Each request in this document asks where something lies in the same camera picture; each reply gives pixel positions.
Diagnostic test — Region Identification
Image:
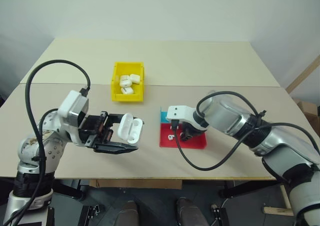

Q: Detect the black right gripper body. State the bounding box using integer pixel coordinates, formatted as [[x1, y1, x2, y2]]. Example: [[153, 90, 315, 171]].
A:
[[178, 121, 204, 138]]

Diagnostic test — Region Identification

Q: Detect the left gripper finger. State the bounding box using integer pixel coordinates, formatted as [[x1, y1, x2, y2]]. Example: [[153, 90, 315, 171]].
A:
[[92, 142, 139, 155], [107, 113, 147, 130]]

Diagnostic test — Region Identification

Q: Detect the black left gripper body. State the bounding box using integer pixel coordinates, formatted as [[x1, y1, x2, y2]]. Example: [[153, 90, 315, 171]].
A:
[[78, 111, 116, 148]]

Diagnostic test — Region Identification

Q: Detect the yellow plastic bin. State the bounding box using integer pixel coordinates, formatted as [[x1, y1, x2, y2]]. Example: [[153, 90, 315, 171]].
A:
[[110, 61, 146, 103]]

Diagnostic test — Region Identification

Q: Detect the red flat plastic tray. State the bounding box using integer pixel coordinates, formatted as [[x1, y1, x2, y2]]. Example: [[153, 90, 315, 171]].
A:
[[158, 122, 209, 150]]

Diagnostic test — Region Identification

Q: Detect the blue plastic holder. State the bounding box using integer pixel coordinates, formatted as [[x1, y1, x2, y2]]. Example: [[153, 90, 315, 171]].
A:
[[159, 106, 172, 124]]

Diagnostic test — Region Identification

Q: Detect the wooden board under table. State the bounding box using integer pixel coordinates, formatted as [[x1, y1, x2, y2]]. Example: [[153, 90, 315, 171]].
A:
[[89, 178, 183, 189]]

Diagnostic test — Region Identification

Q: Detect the dark rounded shape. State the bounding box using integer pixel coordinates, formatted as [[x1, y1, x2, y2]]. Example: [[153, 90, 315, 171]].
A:
[[175, 196, 209, 226], [112, 200, 139, 226]]

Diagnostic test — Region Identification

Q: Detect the brown cardboard box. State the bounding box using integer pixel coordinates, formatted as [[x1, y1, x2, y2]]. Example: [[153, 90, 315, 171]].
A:
[[293, 97, 320, 138]]

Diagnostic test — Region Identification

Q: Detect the slanted wooden beam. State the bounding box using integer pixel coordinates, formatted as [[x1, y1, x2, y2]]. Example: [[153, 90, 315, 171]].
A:
[[285, 56, 320, 93]]

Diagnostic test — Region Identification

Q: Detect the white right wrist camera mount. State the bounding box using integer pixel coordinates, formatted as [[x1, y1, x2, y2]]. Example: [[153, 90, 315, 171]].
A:
[[166, 105, 201, 127]]

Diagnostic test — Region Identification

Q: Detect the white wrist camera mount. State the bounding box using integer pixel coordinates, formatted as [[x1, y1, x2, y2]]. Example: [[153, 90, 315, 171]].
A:
[[58, 90, 90, 119], [166, 105, 201, 127]]

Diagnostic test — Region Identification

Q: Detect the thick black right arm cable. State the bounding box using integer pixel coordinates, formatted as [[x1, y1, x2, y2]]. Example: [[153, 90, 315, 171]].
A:
[[171, 119, 320, 171]]

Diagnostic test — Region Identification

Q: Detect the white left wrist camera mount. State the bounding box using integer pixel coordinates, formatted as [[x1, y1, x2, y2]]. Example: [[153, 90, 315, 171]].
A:
[[58, 90, 90, 119]]

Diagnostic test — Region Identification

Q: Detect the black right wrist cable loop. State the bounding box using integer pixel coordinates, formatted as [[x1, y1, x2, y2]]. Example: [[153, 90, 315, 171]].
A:
[[196, 90, 266, 119]]

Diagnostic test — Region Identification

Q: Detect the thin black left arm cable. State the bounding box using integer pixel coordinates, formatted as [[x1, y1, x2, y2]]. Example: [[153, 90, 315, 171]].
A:
[[39, 108, 60, 129]]

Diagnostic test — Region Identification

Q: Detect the black metal bracket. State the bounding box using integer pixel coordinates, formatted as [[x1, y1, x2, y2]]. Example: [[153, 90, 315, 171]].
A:
[[79, 203, 106, 226], [210, 202, 230, 226]]

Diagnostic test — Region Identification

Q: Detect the light wooden floor frame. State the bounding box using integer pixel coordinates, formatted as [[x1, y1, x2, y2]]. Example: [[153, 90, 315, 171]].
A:
[[261, 183, 295, 216]]

